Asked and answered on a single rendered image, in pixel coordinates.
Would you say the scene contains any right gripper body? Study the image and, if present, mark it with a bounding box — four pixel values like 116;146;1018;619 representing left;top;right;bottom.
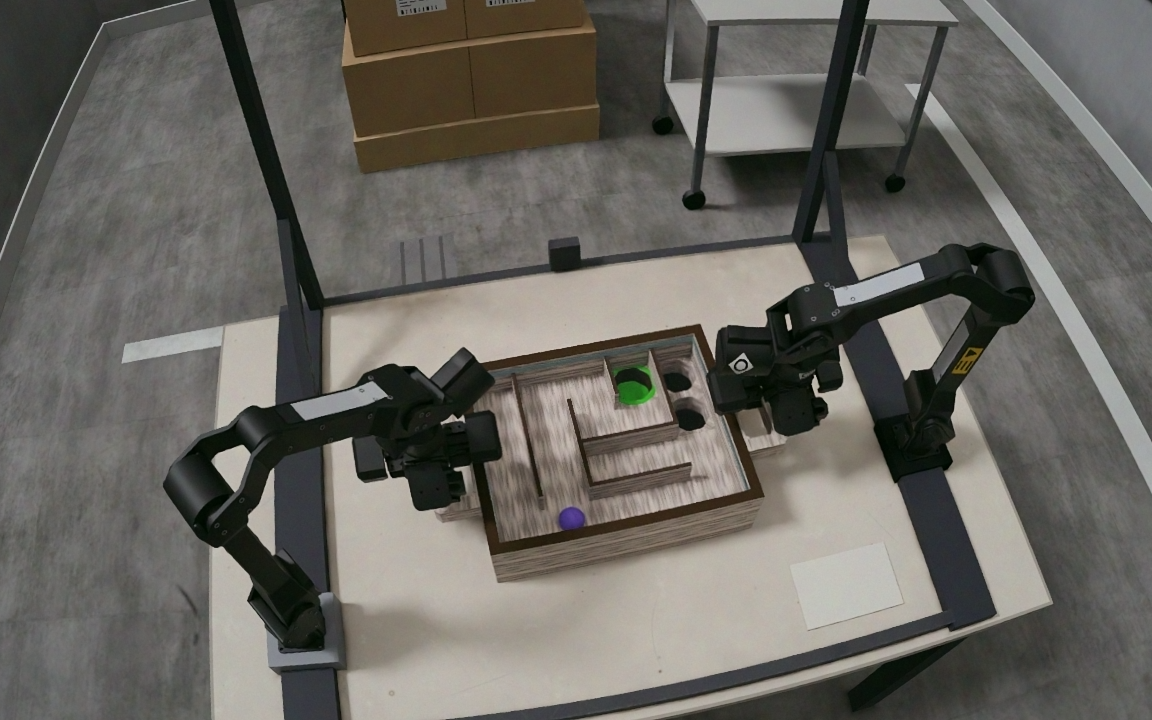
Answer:
351;410;502;483

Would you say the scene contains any white rectangular sheet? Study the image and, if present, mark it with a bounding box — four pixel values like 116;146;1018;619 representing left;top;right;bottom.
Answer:
789;541;903;631

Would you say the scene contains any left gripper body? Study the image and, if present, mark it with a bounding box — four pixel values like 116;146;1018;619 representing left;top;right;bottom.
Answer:
705;362;844;416

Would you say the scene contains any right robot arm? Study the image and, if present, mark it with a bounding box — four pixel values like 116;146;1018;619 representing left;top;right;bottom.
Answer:
162;347;495;654

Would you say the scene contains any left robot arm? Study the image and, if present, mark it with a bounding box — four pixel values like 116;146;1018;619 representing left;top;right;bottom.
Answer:
715;242;1034;462

